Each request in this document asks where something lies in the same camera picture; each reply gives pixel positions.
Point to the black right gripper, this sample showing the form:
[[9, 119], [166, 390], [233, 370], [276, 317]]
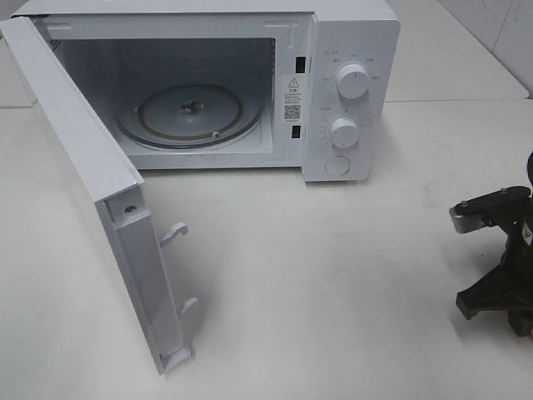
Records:
[[508, 286]]

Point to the white microwave door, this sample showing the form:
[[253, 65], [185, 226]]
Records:
[[106, 187]]

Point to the lower white timer knob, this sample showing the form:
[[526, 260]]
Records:
[[344, 133]]

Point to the upper white power knob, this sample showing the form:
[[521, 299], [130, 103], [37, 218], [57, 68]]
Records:
[[352, 80]]

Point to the white microwave oven body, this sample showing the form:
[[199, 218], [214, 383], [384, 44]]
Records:
[[285, 52]]

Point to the glass microwave turntable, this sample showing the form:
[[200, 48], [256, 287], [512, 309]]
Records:
[[187, 116]]

